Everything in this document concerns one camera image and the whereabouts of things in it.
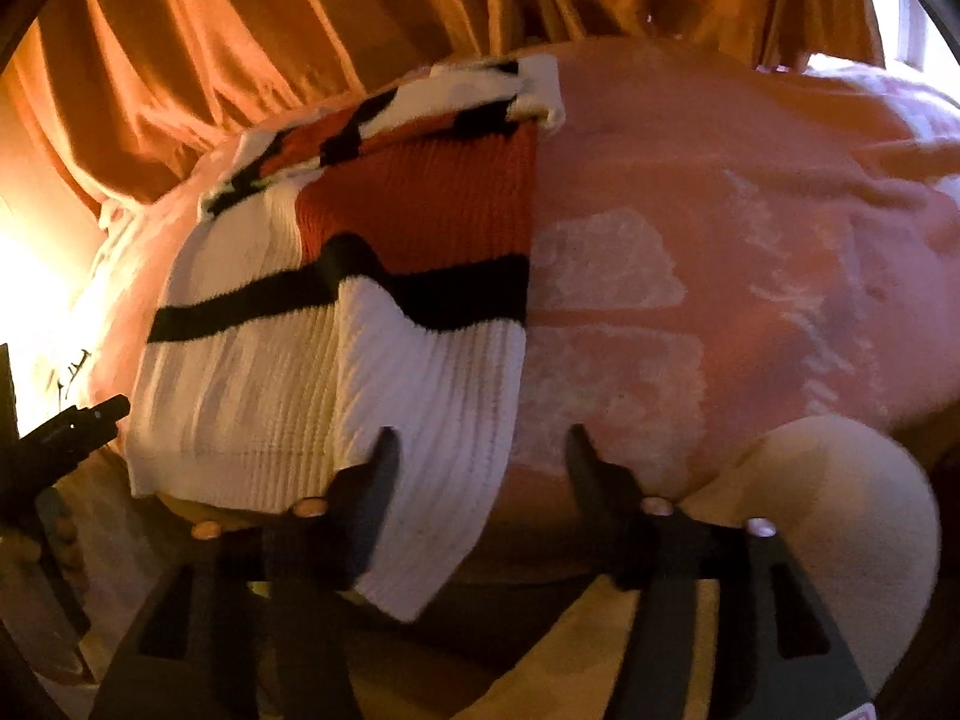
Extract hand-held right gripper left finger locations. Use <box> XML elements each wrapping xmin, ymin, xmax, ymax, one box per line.
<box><xmin>90</xmin><ymin>426</ymin><xmax>403</xmax><ymax>720</ymax></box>

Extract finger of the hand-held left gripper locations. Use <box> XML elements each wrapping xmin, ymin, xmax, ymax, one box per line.
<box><xmin>21</xmin><ymin>394</ymin><xmax>131</xmax><ymax>460</ymax></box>

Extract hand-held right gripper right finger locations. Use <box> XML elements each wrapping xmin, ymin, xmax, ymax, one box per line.
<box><xmin>564</xmin><ymin>424</ymin><xmax>875</xmax><ymax>720</ymax></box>

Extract white red black knit sweater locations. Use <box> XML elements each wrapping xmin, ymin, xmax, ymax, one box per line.
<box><xmin>124</xmin><ymin>52</ymin><xmax>568</xmax><ymax>623</ymax></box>

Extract black eyeglasses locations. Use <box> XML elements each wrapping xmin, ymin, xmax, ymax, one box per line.
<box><xmin>51</xmin><ymin>349</ymin><xmax>95</xmax><ymax>400</ymax></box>

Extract pink patterned blanket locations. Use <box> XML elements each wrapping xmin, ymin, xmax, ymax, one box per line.
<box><xmin>67</xmin><ymin>36</ymin><xmax>960</xmax><ymax>515</ymax></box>

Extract orange pink curtain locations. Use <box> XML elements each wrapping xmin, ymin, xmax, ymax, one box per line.
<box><xmin>0</xmin><ymin>0</ymin><xmax>887</xmax><ymax>220</ymax></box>

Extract white window frame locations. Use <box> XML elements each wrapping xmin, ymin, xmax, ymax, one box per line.
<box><xmin>855</xmin><ymin>0</ymin><xmax>947</xmax><ymax>77</ymax></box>

